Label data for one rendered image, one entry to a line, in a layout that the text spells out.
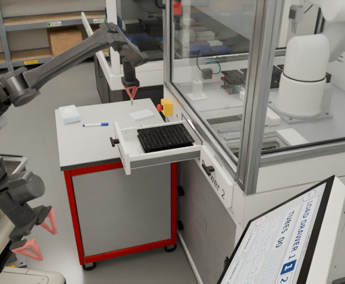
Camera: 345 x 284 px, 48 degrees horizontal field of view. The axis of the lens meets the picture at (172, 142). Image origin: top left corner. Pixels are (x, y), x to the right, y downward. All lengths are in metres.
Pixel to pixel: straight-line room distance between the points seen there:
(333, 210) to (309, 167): 0.47
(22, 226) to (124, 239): 1.22
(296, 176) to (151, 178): 0.85
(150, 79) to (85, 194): 0.90
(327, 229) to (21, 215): 0.72
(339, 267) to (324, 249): 1.09
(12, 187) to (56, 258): 1.52
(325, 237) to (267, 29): 0.55
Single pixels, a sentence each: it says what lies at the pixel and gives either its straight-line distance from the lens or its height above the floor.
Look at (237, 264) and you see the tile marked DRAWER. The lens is 1.04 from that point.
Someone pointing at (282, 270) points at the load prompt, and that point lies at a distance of 0.86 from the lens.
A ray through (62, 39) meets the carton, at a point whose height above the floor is 0.34.
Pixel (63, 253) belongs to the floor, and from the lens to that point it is 2.51.
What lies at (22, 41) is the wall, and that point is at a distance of 5.81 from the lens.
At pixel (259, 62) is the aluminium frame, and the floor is 1.41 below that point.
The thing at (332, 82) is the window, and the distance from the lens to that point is 1.31.
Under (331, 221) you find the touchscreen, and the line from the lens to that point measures 0.93.
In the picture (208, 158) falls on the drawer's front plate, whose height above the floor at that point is 0.92.
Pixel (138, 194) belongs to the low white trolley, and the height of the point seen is 0.50.
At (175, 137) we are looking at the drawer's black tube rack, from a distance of 1.73.
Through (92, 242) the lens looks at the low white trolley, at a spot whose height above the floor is 0.24.
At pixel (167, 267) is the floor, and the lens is 2.35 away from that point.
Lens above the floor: 1.77
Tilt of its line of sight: 31 degrees down
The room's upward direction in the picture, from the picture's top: straight up
